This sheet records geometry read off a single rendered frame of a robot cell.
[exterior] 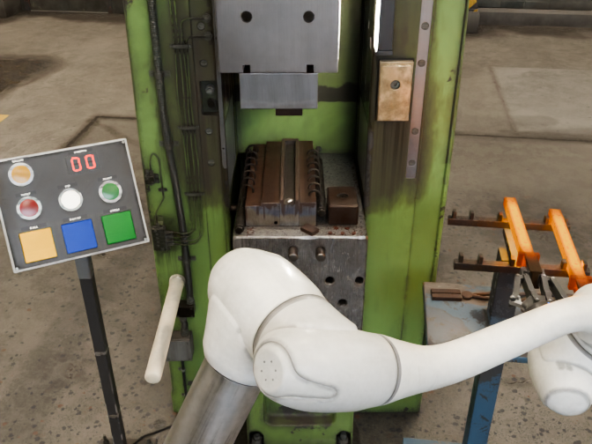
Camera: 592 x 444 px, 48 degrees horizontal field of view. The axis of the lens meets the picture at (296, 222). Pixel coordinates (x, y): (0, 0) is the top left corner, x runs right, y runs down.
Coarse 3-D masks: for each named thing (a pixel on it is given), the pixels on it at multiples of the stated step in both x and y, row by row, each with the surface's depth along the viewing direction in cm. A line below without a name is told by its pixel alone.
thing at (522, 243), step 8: (504, 200) 180; (512, 200) 178; (512, 208) 174; (512, 216) 170; (520, 216) 170; (512, 224) 167; (520, 224) 166; (512, 232) 166; (520, 232) 162; (520, 240) 158; (528, 240) 158; (520, 248) 155; (528, 248) 155; (520, 256) 152; (528, 256) 150; (536, 256) 150; (520, 264) 153; (528, 264) 147; (536, 264) 147; (536, 272) 144; (536, 280) 145; (536, 288) 146
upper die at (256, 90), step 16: (240, 80) 169; (256, 80) 169; (272, 80) 169; (288, 80) 169; (304, 80) 169; (240, 96) 171; (256, 96) 171; (272, 96) 171; (288, 96) 171; (304, 96) 171
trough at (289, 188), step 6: (288, 144) 222; (294, 144) 222; (288, 150) 218; (294, 150) 218; (288, 156) 214; (294, 156) 214; (288, 162) 210; (294, 162) 210; (288, 168) 206; (294, 168) 206; (288, 174) 203; (294, 174) 203; (288, 180) 200; (294, 180) 200; (288, 186) 197; (294, 186) 196; (288, 192) 193; (294, 192) 193; (294, 198) 190
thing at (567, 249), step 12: (552, 216) 175; (552, 228) 174; (564, 228) 170; (564, 240) 165; (564, 252) 161; (576, 252) 161; (576, 264) 156; (576, 276) 151; (588, 276) 151; (576, 288) 152
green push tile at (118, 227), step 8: (104, 216) 171; (112, 216) 172; (120, 216) 172; (128, 216) 173; (104, 224) 171; (112, 224) 172; (120, 224) 172; (128, 224) 173; (104, 232) 172; (112, 232) 172; (120, 232) 172; (128, 232) 173; (112, 240) 172; (120, 240) 172
